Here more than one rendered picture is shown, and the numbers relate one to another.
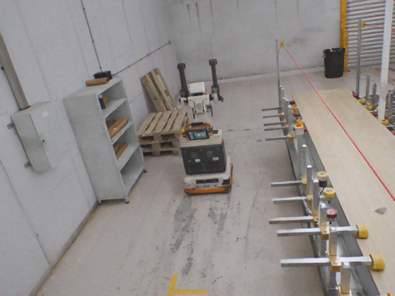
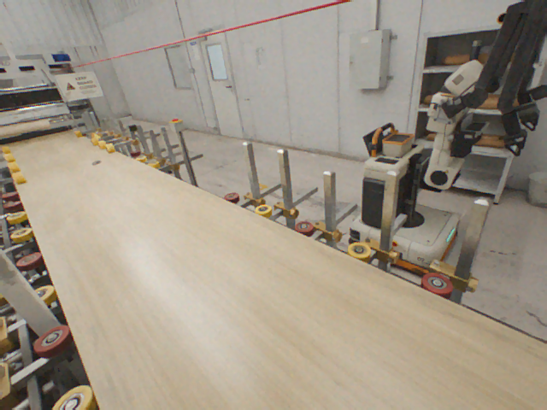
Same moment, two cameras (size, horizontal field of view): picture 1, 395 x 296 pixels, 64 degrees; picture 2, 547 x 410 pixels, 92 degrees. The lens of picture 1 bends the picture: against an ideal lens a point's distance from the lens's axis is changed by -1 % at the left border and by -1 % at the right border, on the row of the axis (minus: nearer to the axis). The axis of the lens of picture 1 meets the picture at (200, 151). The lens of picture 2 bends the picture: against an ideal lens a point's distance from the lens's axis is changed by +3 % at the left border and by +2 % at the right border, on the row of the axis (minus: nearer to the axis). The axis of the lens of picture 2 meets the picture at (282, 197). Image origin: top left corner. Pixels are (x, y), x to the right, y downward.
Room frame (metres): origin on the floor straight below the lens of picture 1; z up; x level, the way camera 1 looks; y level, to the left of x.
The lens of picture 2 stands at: (4.12, -2.03, 1.54)
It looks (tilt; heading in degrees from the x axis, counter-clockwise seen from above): 28 degrees down; 125
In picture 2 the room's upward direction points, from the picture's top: 7 degrees counter-clockwise
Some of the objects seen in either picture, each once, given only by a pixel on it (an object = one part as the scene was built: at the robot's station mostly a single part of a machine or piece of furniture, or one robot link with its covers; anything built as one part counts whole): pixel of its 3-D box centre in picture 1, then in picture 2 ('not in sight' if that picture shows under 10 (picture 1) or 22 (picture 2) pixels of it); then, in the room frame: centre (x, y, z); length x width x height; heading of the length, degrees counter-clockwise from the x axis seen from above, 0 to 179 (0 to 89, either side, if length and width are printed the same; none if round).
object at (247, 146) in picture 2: (290, 126); (254, 184); (3.24, -1.02, 0.93); 0.04 x 0.04 x 0.48; 78
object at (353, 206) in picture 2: (281, 123); (331, 225); (3.71, -1.06, 0.80); 0.43 x 0.03 x 0.04; 78
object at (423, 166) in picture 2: not in sight; (438, 173); (4.09, -0.03, 0.68); 0.28 x 0.27 x 0.25; 78
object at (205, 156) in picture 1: (203, 148); (397, 180); (3.83, -0.04, 0.59); 0.55 x 0.34 x 0.83; 78
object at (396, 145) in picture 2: (200, 128); (397, 144); (3.81, -0.04, 0.87); 0.23 x 0.15 x 0.11; 78
